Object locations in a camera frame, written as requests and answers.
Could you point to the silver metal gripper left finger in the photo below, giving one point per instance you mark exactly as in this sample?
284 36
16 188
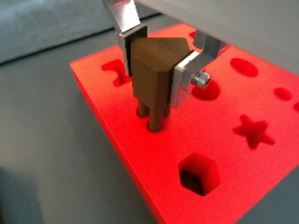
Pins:
123 13

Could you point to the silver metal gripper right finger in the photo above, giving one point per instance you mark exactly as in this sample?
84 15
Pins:
188 71

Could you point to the brown three prong block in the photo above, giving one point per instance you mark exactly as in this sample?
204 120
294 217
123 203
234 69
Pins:
153 57

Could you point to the red shape sorter board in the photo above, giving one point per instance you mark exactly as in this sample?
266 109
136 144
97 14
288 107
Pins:
227 146

